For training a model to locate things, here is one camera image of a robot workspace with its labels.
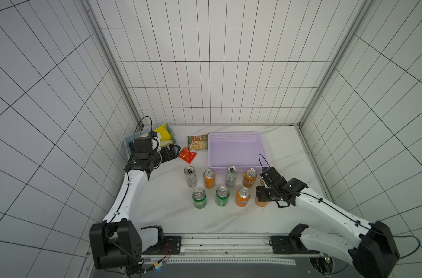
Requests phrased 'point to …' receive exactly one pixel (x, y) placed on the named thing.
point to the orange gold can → (260, 204)
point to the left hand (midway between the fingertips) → (171, 153)
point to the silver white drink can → (192, 180)
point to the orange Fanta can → (242, 197)
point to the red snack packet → (186, 155)
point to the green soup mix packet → (197, 142)
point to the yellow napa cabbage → (166, 136)
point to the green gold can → (262, 182)
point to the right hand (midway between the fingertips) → (256, 193)
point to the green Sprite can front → (199, 198)
